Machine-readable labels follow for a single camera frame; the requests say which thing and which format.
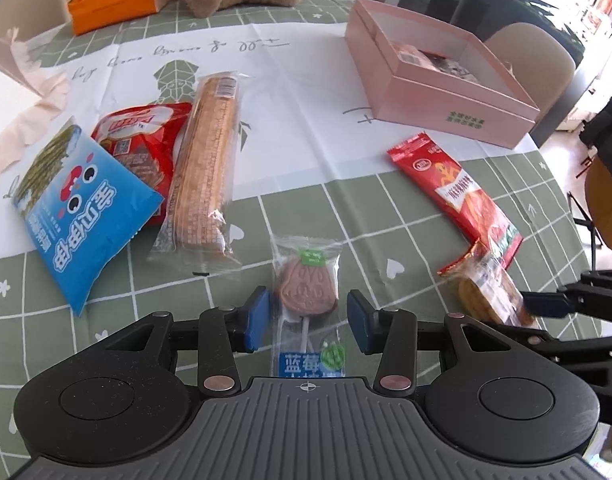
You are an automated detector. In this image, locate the round cracker pack red edge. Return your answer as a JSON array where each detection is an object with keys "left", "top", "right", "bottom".
[{"left": 438, "top": 240, "right": 538, "bottom": 328}]

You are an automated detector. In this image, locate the red white roast duck packet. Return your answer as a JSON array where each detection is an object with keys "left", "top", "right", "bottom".
[{"left": 92, "top": 102, "right": 192, "bottom": 226}]

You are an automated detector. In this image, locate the beige chair right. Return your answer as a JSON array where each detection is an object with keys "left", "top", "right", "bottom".
[{"left": 484, "top": 23, "right": 576, "bottom": 122}]

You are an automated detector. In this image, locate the beige chair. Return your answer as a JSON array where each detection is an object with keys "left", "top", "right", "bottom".
[
  {"left": 0, "top": 0, "right": 71, "bottom": 41},
  {"left": 484, "top": 23, "right": 576, "bottom": 122}
]

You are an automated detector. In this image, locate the white printed paper sheet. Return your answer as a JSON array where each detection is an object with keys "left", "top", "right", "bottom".
[{"left": 0, "top": 23, "right": 413, "bottom": 259}]

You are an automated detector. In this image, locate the beige chair far left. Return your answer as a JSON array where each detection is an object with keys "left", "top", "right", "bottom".
[{"left": 0, "top": 0, "right": 71, "bottom": 41}]

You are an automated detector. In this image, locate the long biscuit pack clear wrapper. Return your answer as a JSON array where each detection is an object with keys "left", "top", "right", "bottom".
[{"left": 148, "top": 72, "right": 245, "bottom": 275}]

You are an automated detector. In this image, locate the orange tissue pouch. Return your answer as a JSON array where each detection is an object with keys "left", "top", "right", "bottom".
[{"left": 68, "top": 0, "right": 168, "bottom": 36}]

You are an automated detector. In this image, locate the pink cardboard box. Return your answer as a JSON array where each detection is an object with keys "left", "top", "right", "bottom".
[{"left": 345, "top": 0, "right": 540, "bottom": 148}]

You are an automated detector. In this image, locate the blue seaweed snack bag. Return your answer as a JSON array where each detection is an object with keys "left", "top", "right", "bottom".
[{"left": 13, "top": 120, "right": 164, "bottom": 315}]

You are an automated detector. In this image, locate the red spicy strip snack packet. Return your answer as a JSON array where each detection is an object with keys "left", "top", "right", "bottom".
[{"left": 387, "top": 132, "right": 522, "bottom": 268}]

